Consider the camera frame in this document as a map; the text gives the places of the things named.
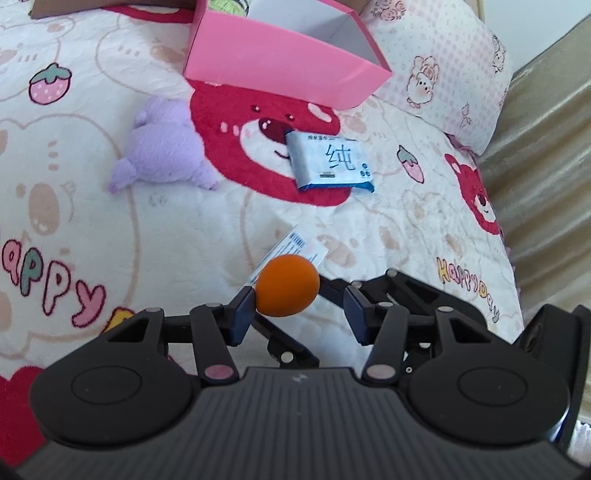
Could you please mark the small clear tissue pack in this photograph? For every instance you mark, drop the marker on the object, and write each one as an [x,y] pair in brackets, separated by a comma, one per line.
[291,249]

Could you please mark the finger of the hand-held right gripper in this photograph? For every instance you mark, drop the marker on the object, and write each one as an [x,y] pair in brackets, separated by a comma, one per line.
[406,286]
[288,346]

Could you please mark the orange ball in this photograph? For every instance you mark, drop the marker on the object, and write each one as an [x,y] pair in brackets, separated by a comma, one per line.
[286,286]

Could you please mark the purple plush toy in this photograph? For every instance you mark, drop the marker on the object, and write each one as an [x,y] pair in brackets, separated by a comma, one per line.
[161,143]

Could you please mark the beige curtain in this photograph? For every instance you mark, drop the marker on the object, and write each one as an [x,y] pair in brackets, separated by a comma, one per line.
[545,161]

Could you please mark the pink checkered pillow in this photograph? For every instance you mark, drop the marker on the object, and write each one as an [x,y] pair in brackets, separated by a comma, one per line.
[438,46]

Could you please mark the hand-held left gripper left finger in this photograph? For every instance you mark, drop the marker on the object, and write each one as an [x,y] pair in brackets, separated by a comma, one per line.
[242,318]

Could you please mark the brown cushion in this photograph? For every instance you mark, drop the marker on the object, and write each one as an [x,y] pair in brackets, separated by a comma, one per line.
[69,7]

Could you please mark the blue wet wipes pack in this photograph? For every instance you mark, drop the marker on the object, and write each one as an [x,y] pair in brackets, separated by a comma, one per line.
[323,161]

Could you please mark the printed bear blanket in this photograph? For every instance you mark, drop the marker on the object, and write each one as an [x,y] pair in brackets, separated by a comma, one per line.
[92,221]

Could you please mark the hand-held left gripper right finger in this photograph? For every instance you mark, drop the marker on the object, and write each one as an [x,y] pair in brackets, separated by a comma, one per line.
[355,318]

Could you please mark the green yarn ball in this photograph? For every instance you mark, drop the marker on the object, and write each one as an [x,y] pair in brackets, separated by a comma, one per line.
[226,5]

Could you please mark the pink cardboard box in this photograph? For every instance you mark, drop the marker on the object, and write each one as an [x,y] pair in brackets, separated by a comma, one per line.
[277,64]

